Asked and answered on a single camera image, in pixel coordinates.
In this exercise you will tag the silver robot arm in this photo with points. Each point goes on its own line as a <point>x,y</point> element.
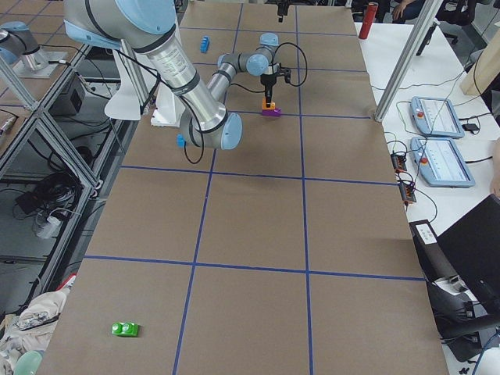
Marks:
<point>149,28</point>

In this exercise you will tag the black power strip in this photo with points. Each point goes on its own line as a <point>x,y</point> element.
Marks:
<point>398,162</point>
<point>407,193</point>

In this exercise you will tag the small blue block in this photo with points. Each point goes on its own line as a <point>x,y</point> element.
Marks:
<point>180,141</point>

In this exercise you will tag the teach pendant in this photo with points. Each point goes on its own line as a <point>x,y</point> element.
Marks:
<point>439,162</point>
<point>436,117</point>

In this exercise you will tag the far teach pendant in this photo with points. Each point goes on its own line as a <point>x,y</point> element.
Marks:
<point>436,117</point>

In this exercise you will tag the purple trapezoid block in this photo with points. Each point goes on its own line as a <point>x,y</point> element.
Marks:
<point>275,112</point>

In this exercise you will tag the orange trapezoid block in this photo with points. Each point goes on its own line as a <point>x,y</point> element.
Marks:
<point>268,105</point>

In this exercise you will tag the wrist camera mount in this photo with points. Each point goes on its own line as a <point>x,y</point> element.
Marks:
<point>286,5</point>
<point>285,73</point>

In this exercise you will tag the green double block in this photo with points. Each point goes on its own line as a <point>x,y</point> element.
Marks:
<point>125,329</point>

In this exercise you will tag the near teach pendant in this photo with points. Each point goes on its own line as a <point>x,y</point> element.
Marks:
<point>439,162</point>

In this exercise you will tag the crumpled cloth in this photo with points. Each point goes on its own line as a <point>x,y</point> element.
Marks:
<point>32,330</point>

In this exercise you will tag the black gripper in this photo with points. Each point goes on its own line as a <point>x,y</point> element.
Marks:
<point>268,83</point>

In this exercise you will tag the aluminium frame post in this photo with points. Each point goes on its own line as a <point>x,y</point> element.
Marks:
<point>419,31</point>

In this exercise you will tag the blue double block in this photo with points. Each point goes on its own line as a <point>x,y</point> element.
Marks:
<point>204,44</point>

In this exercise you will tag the red cylinder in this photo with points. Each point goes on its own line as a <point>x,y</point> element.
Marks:
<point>368,19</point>

